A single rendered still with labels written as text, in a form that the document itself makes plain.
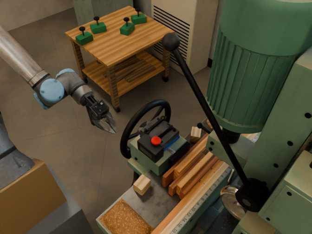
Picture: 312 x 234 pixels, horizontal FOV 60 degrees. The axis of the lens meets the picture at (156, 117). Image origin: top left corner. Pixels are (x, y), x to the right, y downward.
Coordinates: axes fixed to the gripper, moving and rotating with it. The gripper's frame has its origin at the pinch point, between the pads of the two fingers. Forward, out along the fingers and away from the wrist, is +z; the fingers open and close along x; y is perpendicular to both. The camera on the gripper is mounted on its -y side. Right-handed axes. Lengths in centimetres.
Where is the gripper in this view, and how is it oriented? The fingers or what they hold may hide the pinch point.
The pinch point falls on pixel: (113, 131)
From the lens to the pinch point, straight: 125.7
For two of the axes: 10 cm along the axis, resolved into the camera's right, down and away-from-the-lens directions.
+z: 6.8, 7.2, -1.6
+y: 2.6, -4.4, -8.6
